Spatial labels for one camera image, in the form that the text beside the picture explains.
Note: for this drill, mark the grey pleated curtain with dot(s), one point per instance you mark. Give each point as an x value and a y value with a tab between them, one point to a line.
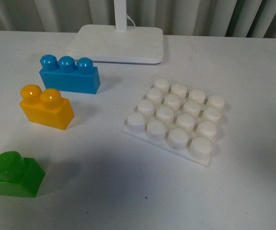
231	18

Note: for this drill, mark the blue three-stud block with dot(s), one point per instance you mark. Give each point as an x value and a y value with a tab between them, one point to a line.
69	75

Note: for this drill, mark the yellow two-stud block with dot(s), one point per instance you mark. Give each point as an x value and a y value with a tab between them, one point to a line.
46	107

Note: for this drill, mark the white studded base plate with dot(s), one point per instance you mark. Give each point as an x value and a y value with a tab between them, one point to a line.
181	121

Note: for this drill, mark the white desk lamp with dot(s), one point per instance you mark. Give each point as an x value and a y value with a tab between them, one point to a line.
118	43

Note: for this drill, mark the green toy block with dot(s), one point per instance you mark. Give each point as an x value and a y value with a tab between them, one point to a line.
19	176

